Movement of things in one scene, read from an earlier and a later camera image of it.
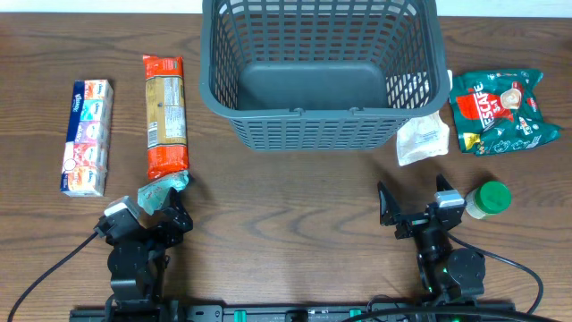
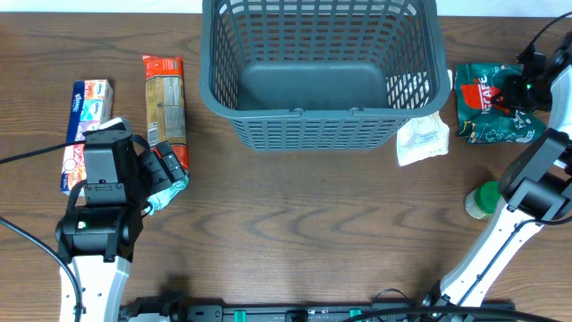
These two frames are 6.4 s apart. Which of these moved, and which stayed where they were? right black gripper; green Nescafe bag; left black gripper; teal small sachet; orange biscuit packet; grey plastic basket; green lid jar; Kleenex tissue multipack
Moved: green Nescafe bag; left black gripper; right black gripper
Stayed: grey plastic basket; green lid jar; Kleenex tissue multipack; orange biscuit packet; teal small sachet
